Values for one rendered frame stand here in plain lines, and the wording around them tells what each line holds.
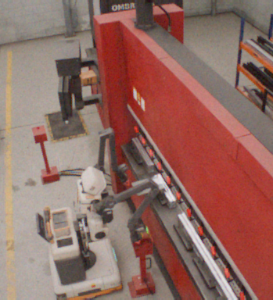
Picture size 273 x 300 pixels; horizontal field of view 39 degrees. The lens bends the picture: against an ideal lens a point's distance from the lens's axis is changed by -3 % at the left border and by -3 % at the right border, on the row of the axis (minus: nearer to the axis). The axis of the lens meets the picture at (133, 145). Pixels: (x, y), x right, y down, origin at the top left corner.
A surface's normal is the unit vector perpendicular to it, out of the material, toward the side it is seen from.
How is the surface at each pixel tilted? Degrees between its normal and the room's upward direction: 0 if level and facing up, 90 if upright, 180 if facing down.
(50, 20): 90
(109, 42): 90
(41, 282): 0
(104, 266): 0
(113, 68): 90
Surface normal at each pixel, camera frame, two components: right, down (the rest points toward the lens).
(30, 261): -0.05, -0.80
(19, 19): 0.26, 0.57
